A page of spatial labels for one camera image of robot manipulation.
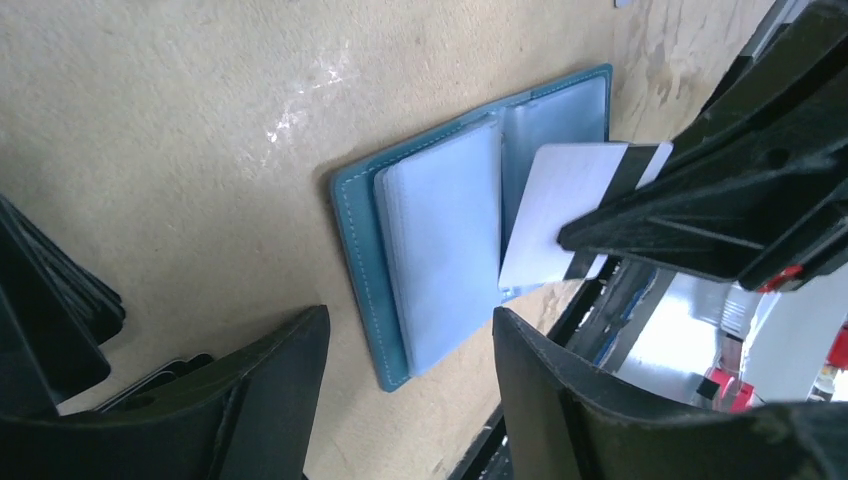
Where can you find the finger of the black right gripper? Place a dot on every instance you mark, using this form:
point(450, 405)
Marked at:
point(756, 190)

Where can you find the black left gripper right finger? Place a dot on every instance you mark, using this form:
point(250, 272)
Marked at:
point(567, 419)

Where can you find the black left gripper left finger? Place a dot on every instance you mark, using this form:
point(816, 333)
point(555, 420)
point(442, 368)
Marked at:
point(248, 415)

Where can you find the silver VIP credit card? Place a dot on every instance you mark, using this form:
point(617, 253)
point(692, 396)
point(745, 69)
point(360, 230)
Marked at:
point(565, 182)

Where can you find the blue leather card holder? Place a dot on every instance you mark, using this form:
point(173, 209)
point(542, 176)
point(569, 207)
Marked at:
point(424, 223)

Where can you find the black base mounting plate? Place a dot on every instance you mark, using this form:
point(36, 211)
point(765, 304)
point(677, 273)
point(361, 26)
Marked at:
point(588, 326)

